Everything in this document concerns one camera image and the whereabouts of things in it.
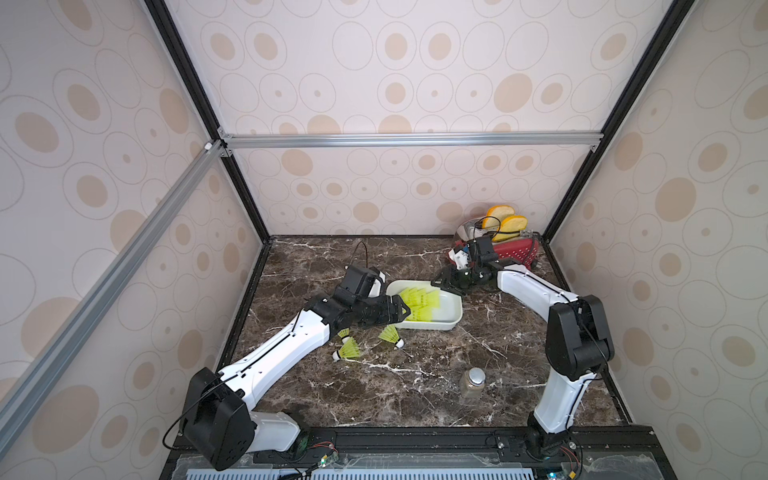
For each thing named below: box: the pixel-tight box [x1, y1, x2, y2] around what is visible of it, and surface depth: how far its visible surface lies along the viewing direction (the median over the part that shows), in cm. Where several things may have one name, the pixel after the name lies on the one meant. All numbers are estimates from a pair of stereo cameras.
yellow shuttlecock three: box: [332, 337, 361, 362], surface depth 89 cm
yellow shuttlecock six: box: [378, 324, 405, 349], surface depth 91 cm
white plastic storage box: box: [386, 280, 464, 331], surface depth 96 cm
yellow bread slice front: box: [492, 216, 528, 242], surface depth 95 cm
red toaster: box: [454, 218, 541, 269], surface depth 96 cm
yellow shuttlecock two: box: [400, 288, 440, 313], surface depth 99 cm
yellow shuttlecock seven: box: [402, 298, 440, 321], surface depth 99 cm
